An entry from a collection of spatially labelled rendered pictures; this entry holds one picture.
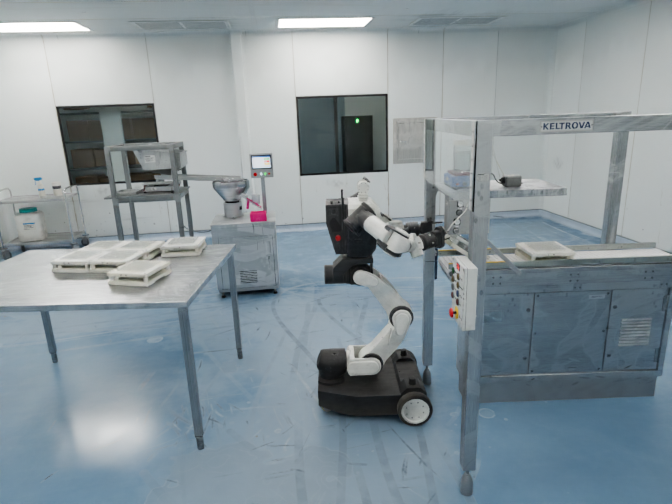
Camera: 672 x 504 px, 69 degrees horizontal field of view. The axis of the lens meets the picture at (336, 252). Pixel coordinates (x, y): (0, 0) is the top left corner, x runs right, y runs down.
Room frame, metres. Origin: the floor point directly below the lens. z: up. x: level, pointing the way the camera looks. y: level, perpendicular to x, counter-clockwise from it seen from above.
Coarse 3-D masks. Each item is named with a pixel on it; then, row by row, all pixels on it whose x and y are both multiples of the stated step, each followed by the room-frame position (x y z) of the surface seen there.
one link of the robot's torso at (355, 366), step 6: (348, 348) 2.74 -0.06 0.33; (354, 348) 2.77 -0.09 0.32; (360, 348) 2.77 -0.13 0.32; (348, 354) 2.66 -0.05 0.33; (354, 354) 2.77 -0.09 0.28; (348, 360) 2.61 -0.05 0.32; (354, 360) 2.60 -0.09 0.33; (360, 360) 2.60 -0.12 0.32; (366, 360) 2.60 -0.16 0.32; (372, 360) 2.60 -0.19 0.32; (378, 360) 2.60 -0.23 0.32; (348, 366) 2.59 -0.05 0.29; (354, 366) 2.59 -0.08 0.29; (360, 366) 2.59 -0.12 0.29; (366, 366) 2.59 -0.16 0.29; (372, 366) 2.59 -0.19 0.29; (378, 366) 2.59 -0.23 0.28; (348, 372) 2.60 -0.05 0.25; (354, 372) 2.59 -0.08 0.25; (360, 372) 2.59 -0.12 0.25; (366, 372) 2.59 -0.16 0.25; (372, 372) 2.59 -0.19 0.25
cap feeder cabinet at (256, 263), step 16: (224, 224) 4.57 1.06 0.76; (240, 224) 4.59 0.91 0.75; (256, 224) 4.61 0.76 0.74; (272, 224) 4.63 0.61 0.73; (224, 240) 4.57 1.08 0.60; (240, 240) 4.58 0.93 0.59; (256, 240) 4.60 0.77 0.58; (272, 240) 4.65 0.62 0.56; (240, 256) 4.58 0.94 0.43; (256, 256) 4.60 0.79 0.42; (272, 256) 4.62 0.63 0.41; (224, 272) 4.56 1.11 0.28; (240, 272) 4.58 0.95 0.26; (256, 272) 4.60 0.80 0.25; (272, 272) 4.62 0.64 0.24; (224, 288) 4.56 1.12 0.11; (240, 288) 4.58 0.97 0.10; (256, 288) 4.61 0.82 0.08; (272, 288) 4.63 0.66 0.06
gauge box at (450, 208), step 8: (448, 200) 2.53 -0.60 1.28; (448, 208) 2.52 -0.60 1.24; (456, 208) 2.51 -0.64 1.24; (464, 208) 2.51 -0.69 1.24; (448, 216) 2.52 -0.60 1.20; (456, 216) 2.51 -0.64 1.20; (464, 216) 2.51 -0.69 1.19; (448, 224) 2.52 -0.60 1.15; (464, 224) 2.51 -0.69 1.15; (488, 224) 2.51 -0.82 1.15; (448, 232) 2.51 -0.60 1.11; (464, 232) 2.51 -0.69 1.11; (488, 232) 2.51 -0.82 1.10
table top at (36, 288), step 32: (32, 256) 3.20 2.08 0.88; (160, 256) 3.08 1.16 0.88; (192, 256) 3.05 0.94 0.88; (224, 256) 3.02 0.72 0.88; (0, 288) 2.55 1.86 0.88; (32, 288) 2.53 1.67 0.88; (64, 288) 2.51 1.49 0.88; (96, 288) 2.49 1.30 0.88; (128, 288) 2.47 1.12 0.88; (160, 288) 2.45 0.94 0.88; (192, 288) 2.43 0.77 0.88
